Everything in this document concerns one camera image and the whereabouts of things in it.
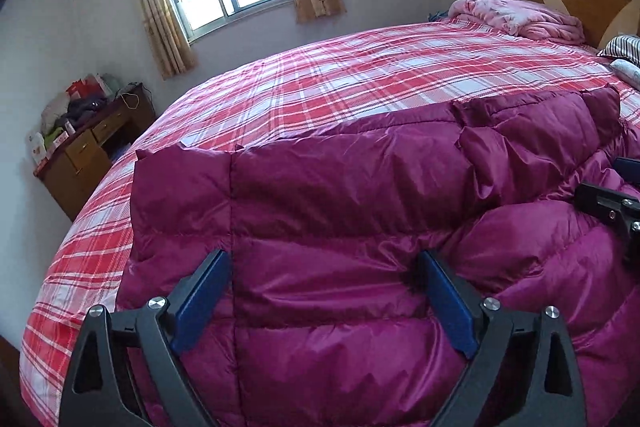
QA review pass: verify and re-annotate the magenta puffer jacket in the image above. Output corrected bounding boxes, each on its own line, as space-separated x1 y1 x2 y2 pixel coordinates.
116 86 639 426

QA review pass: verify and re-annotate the pile of clothes on desk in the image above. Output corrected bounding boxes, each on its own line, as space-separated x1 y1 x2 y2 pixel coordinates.
40 92 107 134

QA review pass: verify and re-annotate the grey patterned pillow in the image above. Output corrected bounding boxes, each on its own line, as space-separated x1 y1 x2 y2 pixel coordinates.
611 58 640 90

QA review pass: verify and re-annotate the striped pillow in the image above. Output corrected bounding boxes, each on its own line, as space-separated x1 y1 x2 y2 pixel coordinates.
598 35 640 64

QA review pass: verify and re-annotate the pink folded quilt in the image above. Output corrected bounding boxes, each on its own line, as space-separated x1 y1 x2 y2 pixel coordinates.
448 0 586 46

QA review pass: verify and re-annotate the brown wooden desk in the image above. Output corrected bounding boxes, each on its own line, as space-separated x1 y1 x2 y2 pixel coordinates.
34 82 156 220

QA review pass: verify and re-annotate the white packet on desk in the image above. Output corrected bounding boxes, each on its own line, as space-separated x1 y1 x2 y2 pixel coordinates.
27 131 49 167

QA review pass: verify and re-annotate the red plaid bed sheet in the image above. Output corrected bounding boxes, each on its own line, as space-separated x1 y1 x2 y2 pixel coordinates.
20 20 639 426

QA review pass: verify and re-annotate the red bag on desk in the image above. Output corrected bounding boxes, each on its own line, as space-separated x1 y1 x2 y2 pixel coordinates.
66 74 114 100

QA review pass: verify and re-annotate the left beige curtain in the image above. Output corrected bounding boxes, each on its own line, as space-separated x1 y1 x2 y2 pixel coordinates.
138 0 196 79

